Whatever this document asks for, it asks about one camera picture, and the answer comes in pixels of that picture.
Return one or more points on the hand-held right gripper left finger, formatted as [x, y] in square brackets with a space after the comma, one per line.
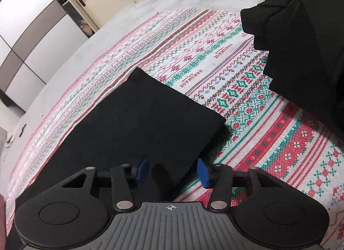
[142, 170]

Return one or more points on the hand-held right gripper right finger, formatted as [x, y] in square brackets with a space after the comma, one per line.
[203, 173]

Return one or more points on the black pants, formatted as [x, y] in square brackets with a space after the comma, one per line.
[139, 121]

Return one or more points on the patterned knit blanket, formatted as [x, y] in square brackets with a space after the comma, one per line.
[268, 145]

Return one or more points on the small black object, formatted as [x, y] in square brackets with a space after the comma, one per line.
[22, 129]

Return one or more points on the beige cloth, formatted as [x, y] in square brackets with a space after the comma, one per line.
[10, 139]

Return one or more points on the grey bed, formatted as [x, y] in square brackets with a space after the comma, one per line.
[107, 38]

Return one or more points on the pile of black clothes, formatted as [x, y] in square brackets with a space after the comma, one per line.
[303, 38]

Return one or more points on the white and brown wardrobe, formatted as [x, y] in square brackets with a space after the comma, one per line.
[29, 38]

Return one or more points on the cluttered open shelf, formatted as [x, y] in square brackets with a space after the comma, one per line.
[67, 0]

